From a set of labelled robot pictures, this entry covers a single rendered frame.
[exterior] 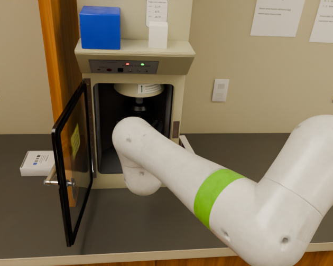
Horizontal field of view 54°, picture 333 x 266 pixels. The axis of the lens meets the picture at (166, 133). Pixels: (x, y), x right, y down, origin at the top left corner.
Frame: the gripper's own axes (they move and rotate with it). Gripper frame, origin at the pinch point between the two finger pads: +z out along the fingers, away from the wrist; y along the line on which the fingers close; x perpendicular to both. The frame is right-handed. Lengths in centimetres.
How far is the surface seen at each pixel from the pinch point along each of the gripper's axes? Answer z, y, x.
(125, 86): -6.0, 5.1, -14.6
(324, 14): 33, -81, -33
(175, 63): -18.6, -9.0, -27.4
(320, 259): -36, -64, 38
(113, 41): -20.9, 7.9, -33.5
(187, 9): -10.0, -12.8, -40.4
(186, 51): -20.3, -11.5, -31.3
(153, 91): -7.1, -4.1, -13.5
